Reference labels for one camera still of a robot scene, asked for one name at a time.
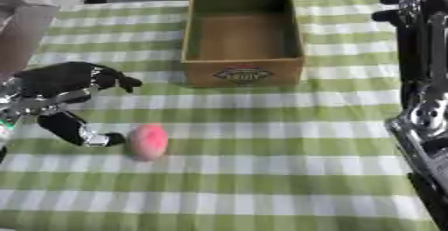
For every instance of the tan cardboard box green inside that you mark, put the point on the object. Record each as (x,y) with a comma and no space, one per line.
(245,71)

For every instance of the person's forearm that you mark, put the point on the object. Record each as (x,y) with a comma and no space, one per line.
(23,38)

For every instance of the pink toy peach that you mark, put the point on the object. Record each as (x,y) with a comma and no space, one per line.
(149,141)

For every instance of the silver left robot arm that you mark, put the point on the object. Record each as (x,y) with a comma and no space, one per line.
(10,105)

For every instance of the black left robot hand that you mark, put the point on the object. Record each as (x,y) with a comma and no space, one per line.
(58,78)

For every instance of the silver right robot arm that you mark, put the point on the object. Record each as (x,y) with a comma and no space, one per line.
(429,148)

